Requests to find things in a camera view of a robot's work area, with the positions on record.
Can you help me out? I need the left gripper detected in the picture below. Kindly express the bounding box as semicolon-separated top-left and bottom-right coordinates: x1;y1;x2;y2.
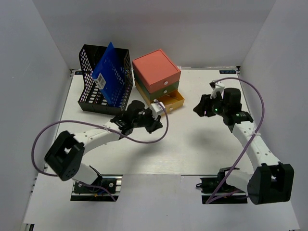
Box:
133;108;163;134

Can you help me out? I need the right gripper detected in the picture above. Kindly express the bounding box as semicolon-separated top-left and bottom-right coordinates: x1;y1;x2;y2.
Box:
193;92;228;117

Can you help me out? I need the yellow bottom drawer box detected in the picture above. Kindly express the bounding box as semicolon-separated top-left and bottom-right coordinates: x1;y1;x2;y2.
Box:
135;81;185;113

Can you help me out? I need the green drawer box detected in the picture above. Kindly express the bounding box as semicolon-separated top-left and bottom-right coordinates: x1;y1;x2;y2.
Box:
133;72;180;101

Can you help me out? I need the salmon top drawer box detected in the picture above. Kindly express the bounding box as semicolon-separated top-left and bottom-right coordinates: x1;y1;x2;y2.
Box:
132;49;181;93

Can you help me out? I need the blue plastic folder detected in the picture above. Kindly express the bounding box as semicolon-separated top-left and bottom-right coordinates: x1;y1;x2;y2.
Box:
92;42;125;107

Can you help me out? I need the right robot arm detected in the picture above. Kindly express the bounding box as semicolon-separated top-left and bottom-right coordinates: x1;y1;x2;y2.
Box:
194;88;295;205

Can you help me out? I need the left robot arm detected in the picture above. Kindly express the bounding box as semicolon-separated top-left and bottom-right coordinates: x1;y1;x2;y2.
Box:
44;100;166;192

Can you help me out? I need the black mesh file holder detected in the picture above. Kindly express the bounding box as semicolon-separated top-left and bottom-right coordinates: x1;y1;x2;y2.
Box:
78;43;133;115

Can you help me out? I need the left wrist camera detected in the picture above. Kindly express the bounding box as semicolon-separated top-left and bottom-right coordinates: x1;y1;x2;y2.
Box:
149;99;165;120

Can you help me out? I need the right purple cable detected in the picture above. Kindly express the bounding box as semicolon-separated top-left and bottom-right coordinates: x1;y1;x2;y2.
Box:
206;77;266;205

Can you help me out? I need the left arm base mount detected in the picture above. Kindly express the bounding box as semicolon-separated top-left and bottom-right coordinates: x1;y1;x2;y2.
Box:
70;175;122;202

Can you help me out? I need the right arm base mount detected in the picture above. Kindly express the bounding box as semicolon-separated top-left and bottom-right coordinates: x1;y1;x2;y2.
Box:
196;177;248;205

